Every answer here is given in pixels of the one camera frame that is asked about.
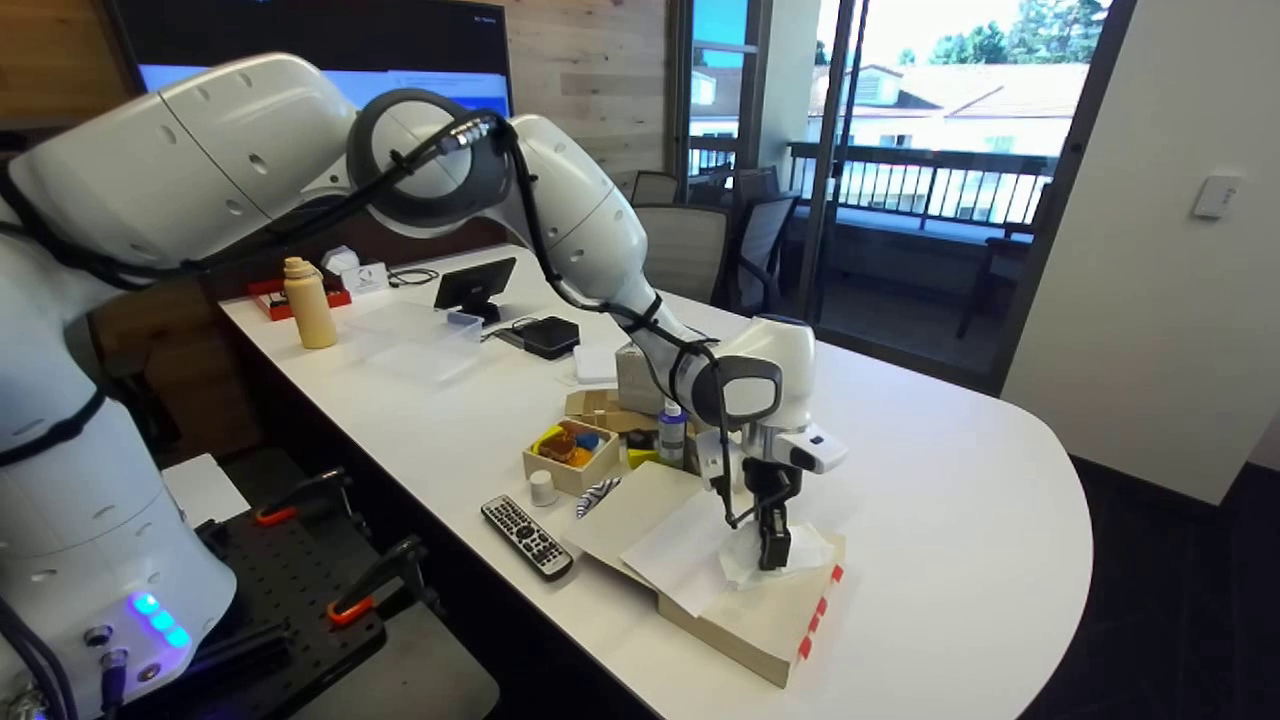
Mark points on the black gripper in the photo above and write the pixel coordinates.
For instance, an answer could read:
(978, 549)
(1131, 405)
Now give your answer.
(767, 487)

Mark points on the white paper napkin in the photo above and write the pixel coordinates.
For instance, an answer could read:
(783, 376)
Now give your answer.
(807, 544)

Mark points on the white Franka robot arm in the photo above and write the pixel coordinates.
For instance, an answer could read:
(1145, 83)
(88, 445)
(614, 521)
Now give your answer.
(200, 163)

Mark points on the small bottle with blue cap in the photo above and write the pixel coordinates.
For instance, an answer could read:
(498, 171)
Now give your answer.
(674, 436)

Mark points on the wooden tray with coloured blocks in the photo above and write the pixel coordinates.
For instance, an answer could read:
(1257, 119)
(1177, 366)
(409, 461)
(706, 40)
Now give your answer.
(573, 452)

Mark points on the small white cylinder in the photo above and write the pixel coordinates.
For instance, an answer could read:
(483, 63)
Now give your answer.
(542, 488)

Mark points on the black remote control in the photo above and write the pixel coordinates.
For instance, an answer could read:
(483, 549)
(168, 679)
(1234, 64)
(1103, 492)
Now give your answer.
(525, 539)

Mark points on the dark office chair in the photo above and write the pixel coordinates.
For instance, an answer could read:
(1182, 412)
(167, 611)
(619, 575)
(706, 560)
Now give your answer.
(767, 254)

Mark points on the grey office chair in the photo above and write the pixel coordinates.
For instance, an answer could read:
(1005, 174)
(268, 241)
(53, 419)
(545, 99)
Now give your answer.
(685, 246)

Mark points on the black tablet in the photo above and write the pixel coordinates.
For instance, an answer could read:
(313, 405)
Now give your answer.
(479, 285)

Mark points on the black balcony railing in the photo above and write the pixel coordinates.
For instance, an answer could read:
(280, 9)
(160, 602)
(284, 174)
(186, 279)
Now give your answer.
(933, 163)

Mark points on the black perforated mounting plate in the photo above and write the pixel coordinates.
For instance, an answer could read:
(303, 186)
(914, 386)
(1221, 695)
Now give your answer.
(284, 584)

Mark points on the white plastic container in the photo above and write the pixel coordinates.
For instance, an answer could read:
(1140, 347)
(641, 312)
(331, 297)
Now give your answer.
(355, 270)

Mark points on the tan squeeze bottle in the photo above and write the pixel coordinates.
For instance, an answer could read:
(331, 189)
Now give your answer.
(309, 306)

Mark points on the red tray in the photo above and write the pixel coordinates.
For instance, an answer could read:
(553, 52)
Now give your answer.
(275, 306)

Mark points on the white paper sheet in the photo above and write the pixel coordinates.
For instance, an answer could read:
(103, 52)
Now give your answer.
(200, 487)

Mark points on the black TV monitor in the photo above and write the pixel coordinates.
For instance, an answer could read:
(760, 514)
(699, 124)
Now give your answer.
(306, 32)

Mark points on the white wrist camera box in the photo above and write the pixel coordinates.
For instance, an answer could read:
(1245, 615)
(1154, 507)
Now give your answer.
(813, 449)

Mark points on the white light switch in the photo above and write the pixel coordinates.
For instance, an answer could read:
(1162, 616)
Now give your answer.
(1214, 199)

